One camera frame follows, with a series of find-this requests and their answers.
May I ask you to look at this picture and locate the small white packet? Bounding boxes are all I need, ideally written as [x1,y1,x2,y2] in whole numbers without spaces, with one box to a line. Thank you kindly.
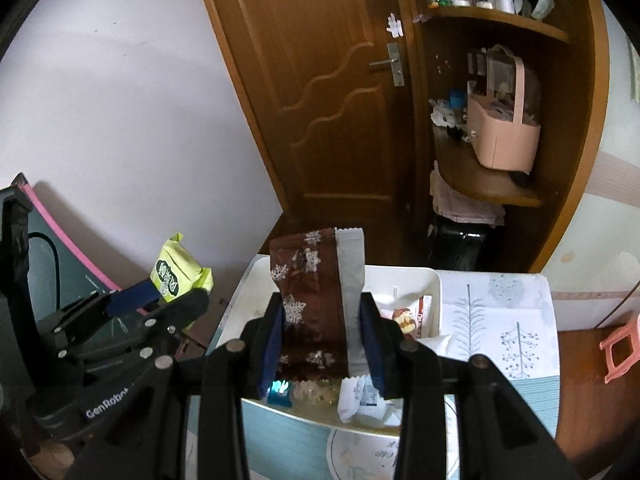
[337,375,388,423]

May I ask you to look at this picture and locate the wooden corner shelf cabinet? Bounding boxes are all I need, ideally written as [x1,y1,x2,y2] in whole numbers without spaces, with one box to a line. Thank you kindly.
[395,0,608,273]

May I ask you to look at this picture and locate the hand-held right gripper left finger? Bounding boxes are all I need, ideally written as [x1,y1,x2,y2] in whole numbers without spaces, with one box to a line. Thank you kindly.
[65,291,288,480]

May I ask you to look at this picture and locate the person's left hand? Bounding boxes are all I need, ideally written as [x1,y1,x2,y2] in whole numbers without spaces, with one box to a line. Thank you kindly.
[20,435,77,472]

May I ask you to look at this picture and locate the clear packet orange snacks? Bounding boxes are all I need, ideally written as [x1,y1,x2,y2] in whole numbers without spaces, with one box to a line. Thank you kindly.
[380,294,433,336]

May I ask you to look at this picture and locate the pink framed green chalkboard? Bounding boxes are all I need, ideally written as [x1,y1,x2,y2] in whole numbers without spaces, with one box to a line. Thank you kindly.
[0,180,123,321]

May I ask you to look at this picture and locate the pink handled basket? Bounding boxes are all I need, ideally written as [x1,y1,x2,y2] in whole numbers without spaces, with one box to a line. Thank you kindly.
[466,45,542,173]

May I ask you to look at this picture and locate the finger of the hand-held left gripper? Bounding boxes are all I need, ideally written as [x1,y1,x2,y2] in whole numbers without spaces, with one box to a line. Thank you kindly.
[55,287,211,361]
[37,280,162,341]

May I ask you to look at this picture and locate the patterned tablecloth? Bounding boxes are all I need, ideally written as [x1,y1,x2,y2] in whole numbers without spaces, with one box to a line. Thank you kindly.
[185,255,560,480]

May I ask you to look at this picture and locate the white plastic tray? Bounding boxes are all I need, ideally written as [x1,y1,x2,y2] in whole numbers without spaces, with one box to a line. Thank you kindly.
[207,255,446,433]

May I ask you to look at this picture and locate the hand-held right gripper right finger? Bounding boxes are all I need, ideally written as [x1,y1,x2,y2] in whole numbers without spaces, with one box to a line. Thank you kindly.
[356,291,581,480]

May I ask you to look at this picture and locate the pink plastic stool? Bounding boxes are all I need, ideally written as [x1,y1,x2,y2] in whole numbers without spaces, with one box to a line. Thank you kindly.
[599,310,640,386]

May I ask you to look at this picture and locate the yellow green snack packet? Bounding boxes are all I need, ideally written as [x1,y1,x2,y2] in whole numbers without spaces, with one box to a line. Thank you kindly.
[150,232,214,331]

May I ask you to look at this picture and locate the brown snowflake snack packet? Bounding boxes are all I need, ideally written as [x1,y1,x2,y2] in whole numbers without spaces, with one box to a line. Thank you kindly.
[269,226,367,378]

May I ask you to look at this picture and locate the folded pink cloths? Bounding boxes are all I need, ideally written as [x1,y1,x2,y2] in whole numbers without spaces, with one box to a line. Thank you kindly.
[430,160,506,226]

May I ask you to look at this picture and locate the black wall cable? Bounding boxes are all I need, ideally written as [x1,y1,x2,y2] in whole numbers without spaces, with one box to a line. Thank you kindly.
[595,280,640,332]

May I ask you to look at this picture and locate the white clutter on shelf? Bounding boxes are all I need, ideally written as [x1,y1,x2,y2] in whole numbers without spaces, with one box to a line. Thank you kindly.
[430,100,458,128]

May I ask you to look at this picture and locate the brown wooden door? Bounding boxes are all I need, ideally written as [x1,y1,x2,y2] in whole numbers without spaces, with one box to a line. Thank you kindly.
[192,0,416,256]

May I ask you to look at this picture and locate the blue shiny packet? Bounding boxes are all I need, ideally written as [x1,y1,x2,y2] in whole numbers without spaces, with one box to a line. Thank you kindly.
[266,380,292,407]

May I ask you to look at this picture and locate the pale snack clear packet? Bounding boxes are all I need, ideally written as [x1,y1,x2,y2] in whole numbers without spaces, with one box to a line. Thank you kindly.
[292,380,342,407]

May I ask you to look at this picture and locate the metal door handle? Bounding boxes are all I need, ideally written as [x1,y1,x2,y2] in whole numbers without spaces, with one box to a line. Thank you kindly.
[369,42,405,87]

